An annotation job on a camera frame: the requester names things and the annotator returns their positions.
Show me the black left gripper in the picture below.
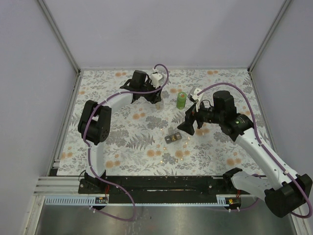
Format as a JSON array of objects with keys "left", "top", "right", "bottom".
[{"left": 139, "top": 78, "right": 162, "bottom": 104}]

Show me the aluminium frame rail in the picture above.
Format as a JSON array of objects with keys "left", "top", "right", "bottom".
[{"left": 34, "top": 176, "right": 80, "bottom": 195}]

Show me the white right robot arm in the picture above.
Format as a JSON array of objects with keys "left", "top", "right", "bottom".
[{"left": 178, "top": 89, "right": 313, "bottom": 218}]

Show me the green pill bottle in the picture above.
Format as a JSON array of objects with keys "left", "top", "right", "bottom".
[{"left": 176, "top": 96, "right": 186, "bottom": 110}]

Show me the right aluminium corner post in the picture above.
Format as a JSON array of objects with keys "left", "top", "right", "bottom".
[{"left": 247, "top": 0, "right": 293, "bottom": 74}]

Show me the green bottle cap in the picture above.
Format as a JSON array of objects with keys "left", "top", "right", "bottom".
[{"left": 177, "top": 92, "right": 187, "bottom": 102}]

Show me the grey weekly pill organizer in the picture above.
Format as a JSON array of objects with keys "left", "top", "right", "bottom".
[{"left": 164, "top": 128, "right": 182, "bottom": 144}]

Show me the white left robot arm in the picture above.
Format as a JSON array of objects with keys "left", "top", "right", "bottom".
[{"left": 78, "top": 69, "right": 168, "bottom": 193}]

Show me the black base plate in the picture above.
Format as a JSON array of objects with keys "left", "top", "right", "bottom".
[{"left": 78, "top": 176, "right": 238, "bottom": 198}]

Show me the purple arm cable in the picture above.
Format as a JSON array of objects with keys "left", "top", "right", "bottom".
[
  {"left": 195, "top": 82, "right": 313, "bottom": 218},
  {"left": 83, "top": 63, "right": 169, "bottom": 223}
]

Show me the floral table mat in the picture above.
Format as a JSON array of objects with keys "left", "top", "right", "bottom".
[{"left": 50, "top": 68, "right": 282, "bottom": 177}]

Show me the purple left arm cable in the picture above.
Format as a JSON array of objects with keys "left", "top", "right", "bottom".
[{"left": 83, "top": 63, "right": 169, "bottom": 223}]

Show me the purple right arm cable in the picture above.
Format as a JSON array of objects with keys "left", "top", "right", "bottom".
[{"left": 195, "top": 82, "right": 313, "bottom": 218}]

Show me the aluminium corner post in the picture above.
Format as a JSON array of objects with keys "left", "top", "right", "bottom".
[
  {"left": 36, "top": 0, "right": 80, "bottom": 74},
  {"left": 247, "top": 0, "right": 293, "bottom": 74}
]

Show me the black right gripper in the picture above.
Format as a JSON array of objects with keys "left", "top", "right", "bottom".
[{"left": 177, "top": 99, "right": 224, "bottom": 136}]

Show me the white cable duct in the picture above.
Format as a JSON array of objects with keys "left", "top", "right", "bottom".
[{"left": 45, "top": 194, "right": 229, "bottom": 207}]

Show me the left aluminium corner post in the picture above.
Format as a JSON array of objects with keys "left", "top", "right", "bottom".
[{"left": 36, "top": 0, "right": 80, "bottom": 74}]

